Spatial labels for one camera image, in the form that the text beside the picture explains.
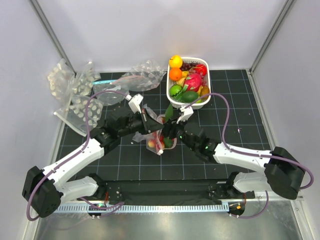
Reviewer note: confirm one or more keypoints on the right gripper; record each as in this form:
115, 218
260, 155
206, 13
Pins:
171, 125

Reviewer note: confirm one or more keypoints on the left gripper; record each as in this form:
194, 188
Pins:
149, 124

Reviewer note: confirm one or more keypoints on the red lychee bunch with leaves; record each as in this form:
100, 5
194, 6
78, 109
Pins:
162, 139

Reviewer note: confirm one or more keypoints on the clear zip bag pink zipper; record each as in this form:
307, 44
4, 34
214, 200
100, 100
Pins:
155, 141

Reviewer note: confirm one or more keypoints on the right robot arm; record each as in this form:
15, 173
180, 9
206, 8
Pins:
271, 170

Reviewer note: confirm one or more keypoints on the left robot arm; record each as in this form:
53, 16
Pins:
45, 189

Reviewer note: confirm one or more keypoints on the crumpled clear bag pink dots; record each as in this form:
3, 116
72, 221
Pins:
144, 76

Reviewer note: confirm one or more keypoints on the clear bag blue zipper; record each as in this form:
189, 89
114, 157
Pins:
110, 94

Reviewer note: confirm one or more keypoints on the clear bag white dots front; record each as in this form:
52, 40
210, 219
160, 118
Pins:
74, 115

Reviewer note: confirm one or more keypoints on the clear bag white dots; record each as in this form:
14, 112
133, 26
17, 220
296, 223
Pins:
84, 80
74, 115
60, 81

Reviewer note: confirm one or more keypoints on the clear bag white dots middle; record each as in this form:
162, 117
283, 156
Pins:
84, 80

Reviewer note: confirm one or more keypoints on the clear bag white dots back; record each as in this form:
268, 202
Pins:
60, 81

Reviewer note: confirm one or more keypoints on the dark green avocado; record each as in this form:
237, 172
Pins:
189, 96

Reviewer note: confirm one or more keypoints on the brown kiwi fruit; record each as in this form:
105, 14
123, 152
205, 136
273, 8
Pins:
204, 91

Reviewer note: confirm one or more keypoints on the pink dragon fruit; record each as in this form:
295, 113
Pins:
192, 82

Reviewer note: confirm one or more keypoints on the orange fruit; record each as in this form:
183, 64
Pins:
175, 74

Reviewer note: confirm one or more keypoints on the purple grape bunch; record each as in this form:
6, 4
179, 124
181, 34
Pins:
186, 66

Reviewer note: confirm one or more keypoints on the red apple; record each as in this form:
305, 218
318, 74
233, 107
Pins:
201, 69

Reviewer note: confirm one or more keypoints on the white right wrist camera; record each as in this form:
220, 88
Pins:
185, 112

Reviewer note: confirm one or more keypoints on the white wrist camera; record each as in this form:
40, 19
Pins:
134, 102
185, 112

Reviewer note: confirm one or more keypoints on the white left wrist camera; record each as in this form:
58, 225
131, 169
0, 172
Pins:
134, 102

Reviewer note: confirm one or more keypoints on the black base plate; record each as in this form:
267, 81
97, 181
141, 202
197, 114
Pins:
197, 192

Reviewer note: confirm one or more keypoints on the white slotted cable duct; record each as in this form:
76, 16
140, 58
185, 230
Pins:
81, 207

